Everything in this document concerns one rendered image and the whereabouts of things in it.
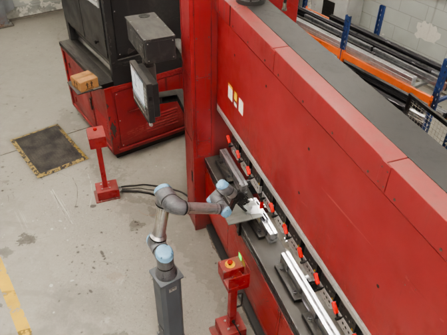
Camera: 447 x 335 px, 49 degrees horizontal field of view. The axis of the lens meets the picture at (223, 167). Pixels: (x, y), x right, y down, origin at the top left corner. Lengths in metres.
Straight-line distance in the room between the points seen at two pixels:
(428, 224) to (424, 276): 0.24
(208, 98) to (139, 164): 1.93
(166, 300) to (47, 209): 2.14
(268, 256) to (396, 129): 1.57
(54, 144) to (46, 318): 2.43
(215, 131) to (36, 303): 2.07
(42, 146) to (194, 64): 2.89
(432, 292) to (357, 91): 0.97
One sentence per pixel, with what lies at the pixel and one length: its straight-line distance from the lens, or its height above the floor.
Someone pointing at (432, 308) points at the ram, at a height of 1.90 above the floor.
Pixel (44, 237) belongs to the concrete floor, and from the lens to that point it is 4.97.
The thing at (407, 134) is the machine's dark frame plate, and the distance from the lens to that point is 2.16.
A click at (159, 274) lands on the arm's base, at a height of 0.83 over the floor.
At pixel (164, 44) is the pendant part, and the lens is 3.75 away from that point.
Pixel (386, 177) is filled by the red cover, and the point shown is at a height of 2.24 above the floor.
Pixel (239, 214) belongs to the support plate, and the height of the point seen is 1.00.
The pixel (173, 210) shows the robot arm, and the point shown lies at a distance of 3.03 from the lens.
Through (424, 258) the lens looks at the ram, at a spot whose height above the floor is 2.06.
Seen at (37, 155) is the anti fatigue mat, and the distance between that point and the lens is 5.99.
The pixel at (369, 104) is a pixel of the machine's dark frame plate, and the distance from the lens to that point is 2.31.
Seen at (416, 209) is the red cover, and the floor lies 2.23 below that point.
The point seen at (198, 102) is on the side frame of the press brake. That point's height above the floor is 1.43.
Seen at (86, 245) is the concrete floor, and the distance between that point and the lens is 4.79.
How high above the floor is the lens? 3.44
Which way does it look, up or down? 39 degrees down
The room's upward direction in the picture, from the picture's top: 1 degrees clockwise
